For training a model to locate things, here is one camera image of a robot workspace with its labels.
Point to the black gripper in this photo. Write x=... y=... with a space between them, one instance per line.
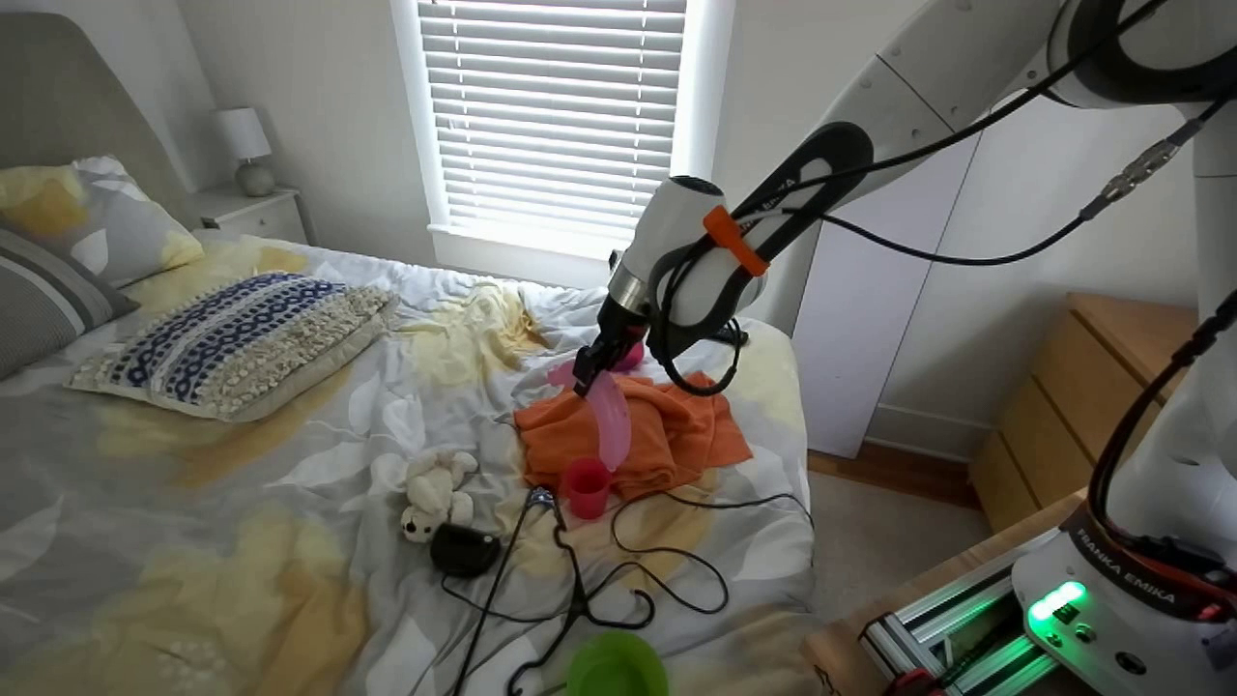
x=621 y=329

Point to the pink curved tube toy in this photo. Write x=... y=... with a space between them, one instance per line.
x=607 y=420

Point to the small red plastic cup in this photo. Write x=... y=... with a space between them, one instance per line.
x=590 y=490

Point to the white Franka Panda arm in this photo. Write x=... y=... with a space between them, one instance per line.
x=929 y=79

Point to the magenta and blue toy ball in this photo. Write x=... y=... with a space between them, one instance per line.
x=631 y=360

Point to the orange cloth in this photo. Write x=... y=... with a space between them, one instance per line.
x=690 y=430

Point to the white plush toy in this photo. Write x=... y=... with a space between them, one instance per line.
x=429 y=498

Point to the black power adapter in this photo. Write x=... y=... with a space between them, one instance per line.
x=466 y=552

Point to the white window blind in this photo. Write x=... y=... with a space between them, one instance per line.
x=555 y=118

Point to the white wardrobe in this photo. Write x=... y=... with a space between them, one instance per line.
x=864 y=335

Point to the green plastic bowl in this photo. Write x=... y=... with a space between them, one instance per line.
x=614 y=668

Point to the blue patterned knitted cushion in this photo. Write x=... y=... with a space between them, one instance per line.
x=233 y=342

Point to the white nightstand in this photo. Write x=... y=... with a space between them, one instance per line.
x=251 y=219

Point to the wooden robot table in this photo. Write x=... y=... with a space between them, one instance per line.
x=902 y=605

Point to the small white table lamp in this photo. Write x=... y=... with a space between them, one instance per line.
x=246 y=141

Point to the bed with floral duvet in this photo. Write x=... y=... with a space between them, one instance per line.
x=193 y=515

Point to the light wooden dresser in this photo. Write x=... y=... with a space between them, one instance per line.
x=1094 y=387

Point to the yellow and grey pillow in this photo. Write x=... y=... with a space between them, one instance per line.
x=118 y=219

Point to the grey striped pillow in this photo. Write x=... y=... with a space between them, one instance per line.
x=42 y=294

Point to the grey upholstered headboard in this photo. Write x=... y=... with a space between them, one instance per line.
x=64 y=89

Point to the aluminium mounting frame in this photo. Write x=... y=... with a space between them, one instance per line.
x=953 y=640

